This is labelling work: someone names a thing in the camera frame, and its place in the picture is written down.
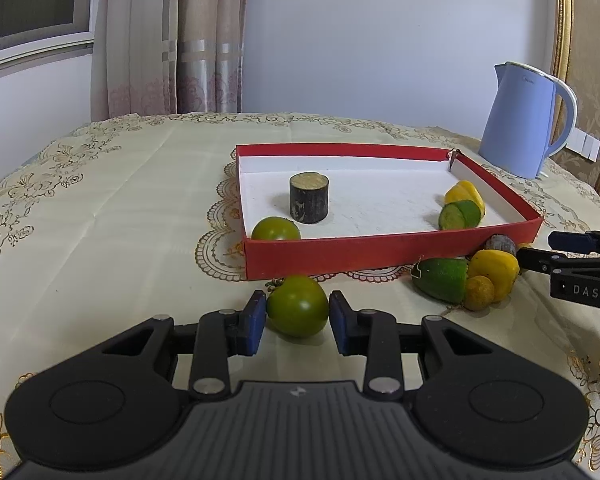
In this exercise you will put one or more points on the blue electric kettle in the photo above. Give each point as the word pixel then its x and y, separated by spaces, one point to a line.
pixel 520 125

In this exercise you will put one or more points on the short cucumber piece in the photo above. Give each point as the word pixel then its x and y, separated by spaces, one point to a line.
pixel 460 215

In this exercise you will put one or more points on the round brownish yellow fruit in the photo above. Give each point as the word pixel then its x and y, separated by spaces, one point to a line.
pixel 479 294

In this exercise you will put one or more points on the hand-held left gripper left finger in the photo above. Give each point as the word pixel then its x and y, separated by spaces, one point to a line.
pixel 255 322

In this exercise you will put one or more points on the gold ornate frame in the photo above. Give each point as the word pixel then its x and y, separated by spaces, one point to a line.
pixel 595 60

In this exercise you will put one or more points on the long cucumber piece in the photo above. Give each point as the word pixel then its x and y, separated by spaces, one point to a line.
pixel 440 277

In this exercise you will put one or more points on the red cardboard box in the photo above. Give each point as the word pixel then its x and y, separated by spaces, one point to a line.
pixel 370 195

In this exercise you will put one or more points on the yellow bell pepper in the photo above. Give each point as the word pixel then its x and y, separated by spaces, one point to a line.
pixel 495 267
pixel 462 191

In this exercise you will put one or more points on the large dark sugarcane piece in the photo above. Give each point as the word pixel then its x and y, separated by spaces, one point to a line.
pixel 307 202

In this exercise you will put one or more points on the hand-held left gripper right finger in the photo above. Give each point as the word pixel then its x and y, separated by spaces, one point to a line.
pixel 337 322

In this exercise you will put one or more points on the pink patterned curtain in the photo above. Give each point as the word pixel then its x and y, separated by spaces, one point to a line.
pixel 180 35

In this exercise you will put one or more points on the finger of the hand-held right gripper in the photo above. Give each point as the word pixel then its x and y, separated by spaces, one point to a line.
pixel 537 260
pixel 567 241

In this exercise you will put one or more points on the white wall socket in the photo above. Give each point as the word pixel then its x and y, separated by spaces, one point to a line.
pixel 582 144

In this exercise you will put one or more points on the small dark sugarcane piece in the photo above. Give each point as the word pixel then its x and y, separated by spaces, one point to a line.
pixel 500 244

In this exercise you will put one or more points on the green tomato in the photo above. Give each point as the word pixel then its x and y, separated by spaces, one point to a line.
pixel 297 307
pixel 275 230

